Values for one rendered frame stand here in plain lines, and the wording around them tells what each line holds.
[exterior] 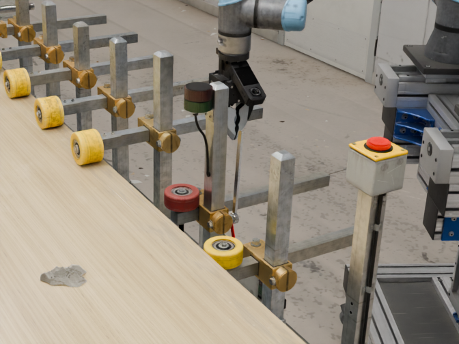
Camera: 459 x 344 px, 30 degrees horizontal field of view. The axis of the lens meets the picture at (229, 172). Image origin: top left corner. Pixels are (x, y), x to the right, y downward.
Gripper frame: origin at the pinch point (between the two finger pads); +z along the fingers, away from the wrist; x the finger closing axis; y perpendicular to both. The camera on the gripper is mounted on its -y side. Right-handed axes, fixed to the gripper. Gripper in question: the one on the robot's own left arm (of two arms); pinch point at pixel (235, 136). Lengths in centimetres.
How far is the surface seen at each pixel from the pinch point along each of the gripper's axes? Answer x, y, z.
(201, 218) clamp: 13.1, -8.2, 14.8
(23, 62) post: 15, 114, 14
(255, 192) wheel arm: -2.8, -5.4, 13.0
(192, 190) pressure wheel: 14.6, -6.4, 8.3
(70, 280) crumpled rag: 52, -29, 8
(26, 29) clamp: 14, 111, 2
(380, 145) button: 10, -62, -24
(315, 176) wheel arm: -21.0, -4.8, 13.1
